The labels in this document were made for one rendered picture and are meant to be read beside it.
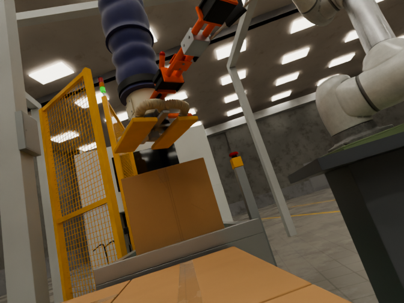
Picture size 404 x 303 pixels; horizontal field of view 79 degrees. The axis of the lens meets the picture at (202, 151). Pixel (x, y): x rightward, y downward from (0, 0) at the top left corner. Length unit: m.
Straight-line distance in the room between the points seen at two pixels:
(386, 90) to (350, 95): 0.11
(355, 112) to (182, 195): 0.77
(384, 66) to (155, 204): 1.01
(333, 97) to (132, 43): 0.89
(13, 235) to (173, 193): 1.22
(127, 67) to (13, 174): 1.24
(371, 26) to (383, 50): 0.17
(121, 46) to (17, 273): 1.51
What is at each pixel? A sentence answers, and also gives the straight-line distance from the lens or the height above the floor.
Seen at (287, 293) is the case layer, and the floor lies 0.54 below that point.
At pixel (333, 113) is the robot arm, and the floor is 0.91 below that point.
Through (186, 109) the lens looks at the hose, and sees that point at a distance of 1.05.
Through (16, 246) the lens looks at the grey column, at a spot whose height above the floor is 0.83.
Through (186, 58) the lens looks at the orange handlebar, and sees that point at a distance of 0.90.
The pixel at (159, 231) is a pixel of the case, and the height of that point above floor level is 0.67.
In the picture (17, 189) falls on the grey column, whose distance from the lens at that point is 2.09.
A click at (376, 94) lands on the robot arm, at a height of 0.90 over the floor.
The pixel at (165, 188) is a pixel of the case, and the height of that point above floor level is 0.85.
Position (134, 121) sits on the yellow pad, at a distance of 0.94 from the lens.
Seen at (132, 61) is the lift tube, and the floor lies 1.41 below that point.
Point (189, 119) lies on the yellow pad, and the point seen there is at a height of 1.08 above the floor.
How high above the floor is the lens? 0.69
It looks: 14 degrees up
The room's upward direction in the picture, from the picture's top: 17 degrees counter-clockwise
